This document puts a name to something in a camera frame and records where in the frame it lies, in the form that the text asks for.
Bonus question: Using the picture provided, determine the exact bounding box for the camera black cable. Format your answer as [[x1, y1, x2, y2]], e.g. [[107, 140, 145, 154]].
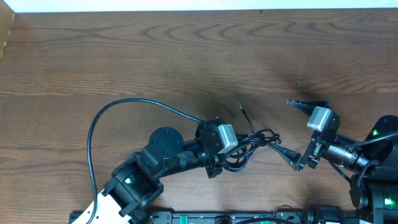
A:
[[326, 132, 398, 184], [86, 98, 205, 224]]

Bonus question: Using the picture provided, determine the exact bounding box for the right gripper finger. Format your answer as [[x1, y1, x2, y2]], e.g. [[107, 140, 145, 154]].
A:
[[268, 143, 302, 168], [287, 100, 330, 116]]

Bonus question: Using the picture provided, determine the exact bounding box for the right camera black cable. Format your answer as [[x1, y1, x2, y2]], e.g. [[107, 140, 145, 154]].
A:
[[326, 132, 398, 184]]

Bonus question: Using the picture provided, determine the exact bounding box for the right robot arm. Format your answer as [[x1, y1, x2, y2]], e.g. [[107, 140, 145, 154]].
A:
[[270, 100, 397, 223]]

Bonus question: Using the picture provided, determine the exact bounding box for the black USB cable dark plug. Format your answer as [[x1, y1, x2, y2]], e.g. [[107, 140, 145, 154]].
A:
[[223, 129, 282, 172]]

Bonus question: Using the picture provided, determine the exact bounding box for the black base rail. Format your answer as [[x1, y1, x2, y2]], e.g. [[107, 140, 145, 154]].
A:
[[68, 211, 398, 224]]

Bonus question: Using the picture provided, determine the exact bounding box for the black USB cable gold plug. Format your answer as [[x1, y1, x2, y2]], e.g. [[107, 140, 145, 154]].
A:
[[238, 103, 282, 146]]

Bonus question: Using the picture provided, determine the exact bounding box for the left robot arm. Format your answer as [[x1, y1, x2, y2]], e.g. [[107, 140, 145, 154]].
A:
[[75, 119, 223, 223]]

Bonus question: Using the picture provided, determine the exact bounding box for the left camera black cable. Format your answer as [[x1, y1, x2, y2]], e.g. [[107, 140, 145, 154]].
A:
[[86, 98, 205, 224]]

